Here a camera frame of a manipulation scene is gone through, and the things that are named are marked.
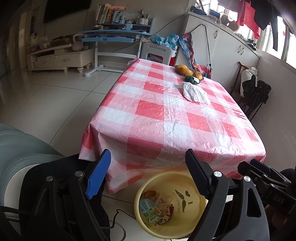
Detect row of books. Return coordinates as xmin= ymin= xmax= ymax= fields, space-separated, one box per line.
xmin=95 ymin=3 xmax=116 ymax=25

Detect beige round basket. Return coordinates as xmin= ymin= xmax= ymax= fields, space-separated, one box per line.
xmin=220 ymin=14 xmax=238 ymax=30

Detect person's black trousers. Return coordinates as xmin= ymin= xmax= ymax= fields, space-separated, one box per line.
xmin=18 ymin=153 xmax=111 ymax=241

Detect cream television cabinet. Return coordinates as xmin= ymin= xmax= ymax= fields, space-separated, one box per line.
xmin=25 ymin=43 xmax=94 ymax=74

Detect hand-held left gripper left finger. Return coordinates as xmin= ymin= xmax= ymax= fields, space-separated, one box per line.
xmin=25 ymin=149 xmax=111 ymax=241

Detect colourful printed cloth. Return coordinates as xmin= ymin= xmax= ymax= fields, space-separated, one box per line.
xmin=178 ymin=32 xmax=213 ymax=79

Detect white plastic stool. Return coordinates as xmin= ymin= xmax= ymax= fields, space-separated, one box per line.
xmin=140 ymin=42 xmax=178 ymax=66

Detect yellow trash bin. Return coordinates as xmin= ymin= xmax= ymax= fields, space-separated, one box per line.
xmin=134 ymin=171 xmax=208 ymax=239

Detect white storage box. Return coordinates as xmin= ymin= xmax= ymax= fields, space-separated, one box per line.
xmin=168 ymin=47 xmax=179 ymax=67

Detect light blue milk carton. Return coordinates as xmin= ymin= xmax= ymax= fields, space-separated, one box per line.
xmin=139 ymin=197 xmax=171 ymax=224

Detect white pen holder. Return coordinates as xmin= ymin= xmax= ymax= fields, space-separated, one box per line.
xmin=136 ymin=10 xmax=150 ymax=25

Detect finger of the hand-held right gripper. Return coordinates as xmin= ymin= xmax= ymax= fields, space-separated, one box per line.
xmin=251 ymin=159 xmax=289 ymax=183
xmin=238 ymin=161 xmax=273 ymax=189

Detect blue study desk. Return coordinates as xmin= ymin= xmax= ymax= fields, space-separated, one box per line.
xmin=77 ymin=22 xmax=154 ymax=78

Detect dark woven fruit basket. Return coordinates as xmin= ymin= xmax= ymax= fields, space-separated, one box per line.
xmin=174 ymin=64 xmax=205 ymax=81

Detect dark wooden chair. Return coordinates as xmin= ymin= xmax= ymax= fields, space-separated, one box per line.
xmin=230 ymin=61 xmax=252 ymax=102

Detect black television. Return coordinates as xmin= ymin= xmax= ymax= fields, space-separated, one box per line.
xmin=43 ymin=0 xmax=92 ymax=24

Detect white crumpled plastic bag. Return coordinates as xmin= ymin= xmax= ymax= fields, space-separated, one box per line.
xmin=180 ymin=82 xmax=211 ymax=105

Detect grey green sofa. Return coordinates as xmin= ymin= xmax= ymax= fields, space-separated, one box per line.
xmin=0 ymin=123 xmax=66 ymax=223

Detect light blue plastic bag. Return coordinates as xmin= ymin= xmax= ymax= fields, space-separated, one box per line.
xmin=150 ymin=34 xmax=181 ymax=50

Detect black floor cable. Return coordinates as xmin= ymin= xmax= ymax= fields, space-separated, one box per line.
xmin=109 ymin=209 xmax=137 ymax=230

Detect white cabinet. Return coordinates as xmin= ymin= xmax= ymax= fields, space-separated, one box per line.
xmin=183 ymin=10 xmax=260 ymax=93

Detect red white checkered tablecloth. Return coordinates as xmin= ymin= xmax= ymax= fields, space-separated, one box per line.
xmin=79 ymin=58 xmax=266 ymax=193

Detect white stuffed bag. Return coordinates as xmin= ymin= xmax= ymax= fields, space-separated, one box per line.
xmin=242 ymin=67 xmax=258 ymax=81

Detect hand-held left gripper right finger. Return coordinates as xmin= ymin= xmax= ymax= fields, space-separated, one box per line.
xmin=185 ymin=148 xmax=271 ymax=241

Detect red hanging garment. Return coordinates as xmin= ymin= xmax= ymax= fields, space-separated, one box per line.
xmin=236 ymin=0 xmax=262 ymax=40

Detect window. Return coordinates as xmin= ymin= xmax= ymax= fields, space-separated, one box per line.
xmin=196 ymin=0 xmax=296 ymax=70

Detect black cord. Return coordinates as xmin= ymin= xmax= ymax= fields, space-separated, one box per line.
xmin=190 ymin=23 xmax=213 ymax=71

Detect red orange snack packet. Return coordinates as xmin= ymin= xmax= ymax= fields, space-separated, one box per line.
xmin=159 ymin=203 xmax=175 ymax=224

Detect pink kettlebell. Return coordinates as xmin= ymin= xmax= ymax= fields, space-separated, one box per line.
xmin=72 ymin=34 xmax=84 ymax=52

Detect dark hanging garment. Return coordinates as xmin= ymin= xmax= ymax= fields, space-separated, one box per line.
xmin=250 ymin=0 xmax=281 ymax=51

